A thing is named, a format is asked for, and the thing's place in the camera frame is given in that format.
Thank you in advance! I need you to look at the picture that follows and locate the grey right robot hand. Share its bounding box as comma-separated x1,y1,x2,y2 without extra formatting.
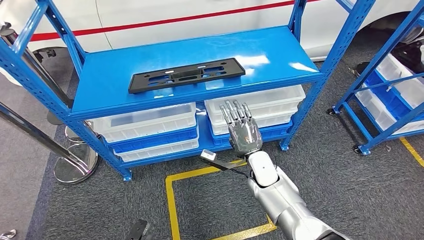
219,99,264,157

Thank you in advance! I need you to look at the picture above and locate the long black plastic part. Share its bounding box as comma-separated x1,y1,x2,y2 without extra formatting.
128,57,246,95

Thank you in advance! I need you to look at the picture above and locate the blue steel shelf rack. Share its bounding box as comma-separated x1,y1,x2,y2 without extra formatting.
0,0,379,182

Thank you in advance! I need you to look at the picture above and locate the blue shelf rack on casters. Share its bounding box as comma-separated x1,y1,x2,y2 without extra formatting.
327,0,424,157

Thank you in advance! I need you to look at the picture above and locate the yellow floor tape square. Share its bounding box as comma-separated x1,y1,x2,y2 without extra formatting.
399,137,424,168
164,159,278,240

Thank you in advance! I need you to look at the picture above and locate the white car with red stripe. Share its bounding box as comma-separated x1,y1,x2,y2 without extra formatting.
0,0,424,75

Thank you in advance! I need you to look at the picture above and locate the dark round floor base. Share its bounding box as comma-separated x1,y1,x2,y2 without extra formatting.
355,61,379,78

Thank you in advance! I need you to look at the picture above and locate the black robot foot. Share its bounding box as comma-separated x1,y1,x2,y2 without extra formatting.
124,219,154,240

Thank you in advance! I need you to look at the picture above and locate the chrome stanchion base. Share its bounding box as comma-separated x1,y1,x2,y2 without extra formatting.
64,125,86,144

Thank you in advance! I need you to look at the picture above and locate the chrome stanchion with round base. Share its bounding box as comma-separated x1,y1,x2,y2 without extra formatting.
0,102,100,185

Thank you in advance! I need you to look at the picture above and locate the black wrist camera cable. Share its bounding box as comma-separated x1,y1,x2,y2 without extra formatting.
227,166,253,179

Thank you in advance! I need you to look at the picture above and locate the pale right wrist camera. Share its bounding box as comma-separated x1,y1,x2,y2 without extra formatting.
200,149,249,177

